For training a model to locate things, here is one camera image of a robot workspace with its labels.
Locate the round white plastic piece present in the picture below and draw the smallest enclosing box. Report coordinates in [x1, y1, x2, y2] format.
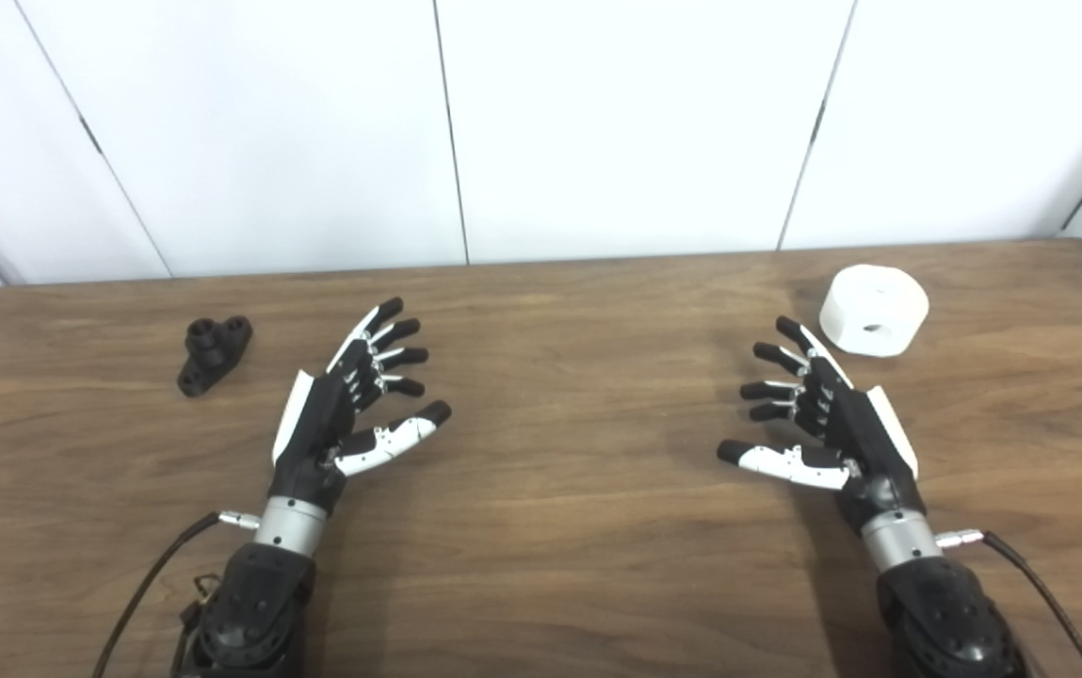
[819, 265, 930, 359]

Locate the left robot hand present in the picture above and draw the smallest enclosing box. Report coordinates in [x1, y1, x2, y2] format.
[269, 298, 453, 517]

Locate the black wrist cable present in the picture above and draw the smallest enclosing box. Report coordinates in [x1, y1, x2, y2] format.
[936, 529, 1082, 678]
[93, 510, 261, 678]

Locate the black plastic holder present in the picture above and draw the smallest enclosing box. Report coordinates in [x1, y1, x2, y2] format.
[177, 315, 253, 398]

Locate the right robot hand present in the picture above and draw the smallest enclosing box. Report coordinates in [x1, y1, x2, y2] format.
[717, 315, 928, 538]

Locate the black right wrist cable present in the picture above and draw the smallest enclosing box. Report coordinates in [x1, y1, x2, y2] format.
[936, 529, 1082, 678]

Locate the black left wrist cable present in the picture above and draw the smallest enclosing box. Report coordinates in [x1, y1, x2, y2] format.
[93, 510, 261, 678]

